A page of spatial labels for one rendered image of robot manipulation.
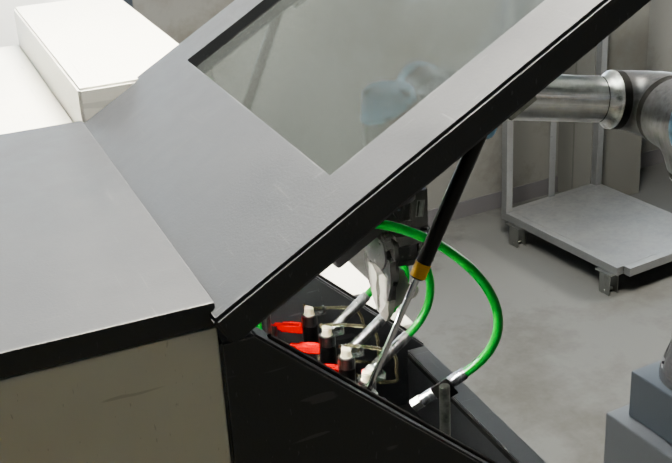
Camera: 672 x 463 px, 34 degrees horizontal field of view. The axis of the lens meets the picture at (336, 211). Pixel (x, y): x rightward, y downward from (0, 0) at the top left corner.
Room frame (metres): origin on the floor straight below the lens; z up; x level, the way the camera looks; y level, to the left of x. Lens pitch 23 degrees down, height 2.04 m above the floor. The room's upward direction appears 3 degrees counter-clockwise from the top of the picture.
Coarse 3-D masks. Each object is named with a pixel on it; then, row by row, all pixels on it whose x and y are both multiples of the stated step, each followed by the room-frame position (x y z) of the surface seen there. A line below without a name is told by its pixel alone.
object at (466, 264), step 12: (384, 228) 1.38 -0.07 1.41; (396, 228) 1.38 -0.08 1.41; (408, 228) 1.39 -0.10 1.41; (420, 240) 1.38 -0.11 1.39; (444, 252) 1.38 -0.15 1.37; (456, 252) 1.38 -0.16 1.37; (468, 264) 1.38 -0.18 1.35; (480, 276) 1.38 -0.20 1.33; (492, 288) 1.38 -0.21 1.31; (492, 300) 1.38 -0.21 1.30; (492, 312) 1.38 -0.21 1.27; (492, 336) 1.38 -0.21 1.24; (492, 348) 1.38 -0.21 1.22; (480, 360) 1.38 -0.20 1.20; (468, 372) 1.38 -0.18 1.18
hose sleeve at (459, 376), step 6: (456, 372) 1.39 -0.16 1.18; (462, 372) 1.38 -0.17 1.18; (450, 378) 1.38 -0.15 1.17; (456, 378) 1.38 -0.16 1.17; (462, 378) 1.38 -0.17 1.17; (456, 384) 1.38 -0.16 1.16; (426, 390) 1.39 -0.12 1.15; (420, 396) 1.39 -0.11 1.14; (426, 396) 1.38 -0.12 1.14; (432, 396) 1.38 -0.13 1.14; (426, 402) 1.38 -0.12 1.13
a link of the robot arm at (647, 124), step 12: (660, 84) 1.65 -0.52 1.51; (648, 96) 1.65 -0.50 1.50; (660, 96) 1.63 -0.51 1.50; (648, 108) 1.63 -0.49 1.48; (660, 108) 1.61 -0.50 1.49; (636, 120) 1.66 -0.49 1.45; (648, 120) 1.62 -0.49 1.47; (660, 120) 1.59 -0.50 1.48; (648, 132) 1.63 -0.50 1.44; (660, 132) 1.59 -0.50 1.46; (660, 144) 1.60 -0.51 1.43
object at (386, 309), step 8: (400, 272) 1.47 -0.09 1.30; (384, 280) 1.46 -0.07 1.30; (400, 280) 1.47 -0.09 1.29; (384, 288) 1.46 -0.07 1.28; (400, 288) 1.47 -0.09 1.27; (408, 288) 1.48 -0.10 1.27; (416, 288) 1.48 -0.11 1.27; (384, 296) 1.46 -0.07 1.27; (400, 296) 1.47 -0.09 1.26; (384, 304) 1.46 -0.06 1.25; (392, 304) 1.46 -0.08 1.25; (400, 304) 1.48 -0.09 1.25; (384, 312) 1.47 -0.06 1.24; (392, 312) 1.47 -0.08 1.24
